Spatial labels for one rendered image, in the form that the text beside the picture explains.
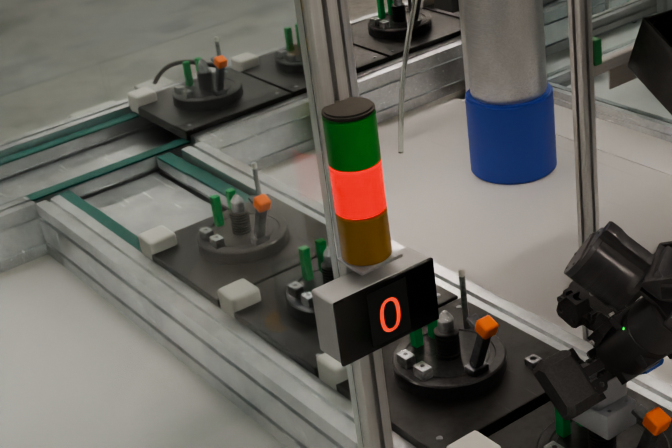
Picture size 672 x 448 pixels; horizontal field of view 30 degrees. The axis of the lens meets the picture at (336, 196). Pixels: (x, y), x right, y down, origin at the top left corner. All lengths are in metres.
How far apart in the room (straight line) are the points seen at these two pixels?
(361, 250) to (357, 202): 0.05
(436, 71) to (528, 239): 0.67
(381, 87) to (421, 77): 0.10
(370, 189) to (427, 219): 0.99
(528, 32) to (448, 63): 0.51
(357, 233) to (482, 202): 1.02
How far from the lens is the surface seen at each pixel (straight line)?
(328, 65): 1.16
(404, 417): 1.49
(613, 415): 1.33
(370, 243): 1.19
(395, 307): 1.24
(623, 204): 2.16
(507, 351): 1.59
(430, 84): 2.63
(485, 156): 2.24
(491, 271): 1.98
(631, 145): 2.38
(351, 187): 1.17
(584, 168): 1.53
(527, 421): 1.47
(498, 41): 2.16
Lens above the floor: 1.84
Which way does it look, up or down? 26 degrees down
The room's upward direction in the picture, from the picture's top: 8 degrees counter-clockwise
